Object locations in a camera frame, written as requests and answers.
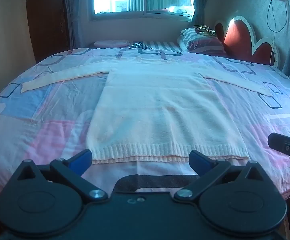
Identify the black wall cable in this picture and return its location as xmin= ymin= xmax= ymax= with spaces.
xmin=266 ymin=0 xmax=289 ymax=65

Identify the grey curtain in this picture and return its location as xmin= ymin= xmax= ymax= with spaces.
xmin=188 ymin=0 xmax=214 ymax=28
xmin=61 ymin=0 xmax=94 ymax=50

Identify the pink and blue patterned bedspread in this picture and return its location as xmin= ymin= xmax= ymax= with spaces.
xmin=0 ymin=47 xmax=290 ymax=200

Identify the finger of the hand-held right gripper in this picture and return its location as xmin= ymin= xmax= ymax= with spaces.
xmin=268 ymin=129 xmax=290 ymax=173

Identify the pink pillow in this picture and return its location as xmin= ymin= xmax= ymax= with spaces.
xmin=94 ymin=39 xmax=131 ymax=48

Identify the red heart-shaped headboard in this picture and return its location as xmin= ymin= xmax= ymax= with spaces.
xmin=214 ymin=15 xmax=280 ymax=68

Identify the white knitted sweater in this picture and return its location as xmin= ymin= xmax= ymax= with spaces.
xmin=21 ymin=58 xmax=275 ymax=165

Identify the gold patterned item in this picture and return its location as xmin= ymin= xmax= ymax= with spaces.
xmin=193 ymin=25 xmax=217 ymax=37

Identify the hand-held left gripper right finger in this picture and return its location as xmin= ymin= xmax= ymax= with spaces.
xmin=173 ymin=150 xmax=264 ymax=203

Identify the brown wooden wardrobe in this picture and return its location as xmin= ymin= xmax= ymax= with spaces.
xmin=25 ymin=0 xmax=72 ymax=64

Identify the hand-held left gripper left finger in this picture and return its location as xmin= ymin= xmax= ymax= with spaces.
xmin=16 ymin=149 xmax=108 ymax=204

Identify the black and white striped cloth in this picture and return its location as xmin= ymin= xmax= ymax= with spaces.
xmin=128 ymin=42 xmax=153 ymax=50

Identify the striped bed sheet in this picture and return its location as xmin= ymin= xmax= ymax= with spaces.
xmin=89 ymin=40 xmax=184 ymax=52

